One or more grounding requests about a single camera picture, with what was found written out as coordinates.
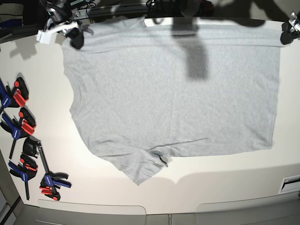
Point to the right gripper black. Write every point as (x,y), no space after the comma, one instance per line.
(76,35)

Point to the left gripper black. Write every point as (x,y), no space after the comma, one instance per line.
(289,33)

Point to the grey T-shirt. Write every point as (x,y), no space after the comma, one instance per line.
(145,93)

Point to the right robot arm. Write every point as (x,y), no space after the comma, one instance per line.
(61,20)

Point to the top blue red clamp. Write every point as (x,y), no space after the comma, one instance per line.
(15,97)

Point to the blue red clamp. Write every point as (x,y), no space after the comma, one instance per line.
(22,128)
(15,97)
(25,170)

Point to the long bar clamp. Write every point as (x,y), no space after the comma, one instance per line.
(51,181)

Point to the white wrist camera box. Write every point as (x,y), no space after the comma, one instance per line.
(43,37)

